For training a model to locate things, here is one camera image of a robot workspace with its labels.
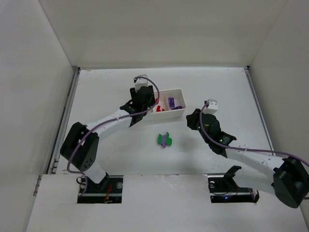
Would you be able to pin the white three-compartment container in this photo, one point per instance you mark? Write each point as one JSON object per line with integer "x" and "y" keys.
{"x": 177, "y": 94}

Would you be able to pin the green purple lego cluster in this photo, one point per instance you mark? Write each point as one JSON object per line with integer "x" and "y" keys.
{"x": 164, "y": 140}

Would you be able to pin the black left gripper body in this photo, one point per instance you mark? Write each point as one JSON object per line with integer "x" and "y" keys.
{"x": 147, "y": 94}

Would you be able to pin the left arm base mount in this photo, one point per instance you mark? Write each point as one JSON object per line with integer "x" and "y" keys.
{"x": 109, "y": 192}

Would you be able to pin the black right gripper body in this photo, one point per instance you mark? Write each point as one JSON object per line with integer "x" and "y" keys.
{"x": 193, "y": 119}

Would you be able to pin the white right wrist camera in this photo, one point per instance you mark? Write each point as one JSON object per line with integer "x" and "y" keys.
{"x": 211, "y": 106}

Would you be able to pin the purple lego brick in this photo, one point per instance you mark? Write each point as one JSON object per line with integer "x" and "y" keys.
{"x": 171, "y": 102}

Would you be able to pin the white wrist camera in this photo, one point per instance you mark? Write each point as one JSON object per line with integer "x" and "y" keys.
{"x": 211, "y": 106}
{"x": 140, "y": 81}

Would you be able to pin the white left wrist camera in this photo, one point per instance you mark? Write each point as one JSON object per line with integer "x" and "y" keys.
{"x": 140, "y": 81}

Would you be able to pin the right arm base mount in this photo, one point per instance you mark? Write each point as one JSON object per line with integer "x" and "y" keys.
{"x": 223, "y": 189}

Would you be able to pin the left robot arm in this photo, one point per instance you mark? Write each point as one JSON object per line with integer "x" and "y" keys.
{"x": 81, "y": 144}

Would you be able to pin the purple rounded lego piece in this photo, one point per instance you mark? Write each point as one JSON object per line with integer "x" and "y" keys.
{"x": 177, "y": 107}

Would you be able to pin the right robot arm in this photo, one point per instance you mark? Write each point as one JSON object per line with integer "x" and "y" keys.
{"x": 284, "y": 177}

